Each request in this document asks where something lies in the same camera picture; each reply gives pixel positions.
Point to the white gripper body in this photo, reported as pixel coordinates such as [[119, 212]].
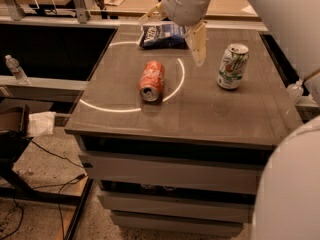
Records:
[[184, 8]]

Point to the clear plastic water bottle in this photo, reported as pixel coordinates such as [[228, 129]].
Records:
[[16, 70]]

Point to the small paper card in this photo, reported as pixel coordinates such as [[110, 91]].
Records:
[[113, 2]]

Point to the blue chip bag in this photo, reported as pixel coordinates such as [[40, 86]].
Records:
[[162, 36]]

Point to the red coke can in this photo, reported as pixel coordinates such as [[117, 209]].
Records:
[[152, 81]]

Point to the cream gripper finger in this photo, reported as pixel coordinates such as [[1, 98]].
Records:
[[195, 38], [156, 13]]

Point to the grey drawer cabinet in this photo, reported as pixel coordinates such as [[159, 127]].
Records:
[[190, 161]]

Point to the white crumpled cloth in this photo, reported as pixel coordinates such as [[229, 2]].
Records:
[[41, 124]]

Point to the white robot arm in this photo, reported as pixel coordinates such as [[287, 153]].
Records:
[[287, 205]]

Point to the green white 7up can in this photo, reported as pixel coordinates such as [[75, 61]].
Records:
[[233, 66]]

